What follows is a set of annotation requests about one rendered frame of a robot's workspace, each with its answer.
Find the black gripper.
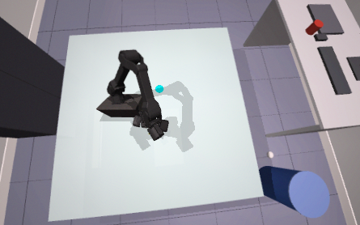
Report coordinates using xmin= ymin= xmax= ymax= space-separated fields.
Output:
xmin=133 ymin=115 xmax=169 ymax=132

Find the cyan circle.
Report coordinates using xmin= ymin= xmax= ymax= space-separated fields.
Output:
xmin=155 ymin=85 xmax=163 ymax=93

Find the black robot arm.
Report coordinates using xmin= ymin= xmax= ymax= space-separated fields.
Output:
xmin=107 ymin=50 xmax=164 ymax=141

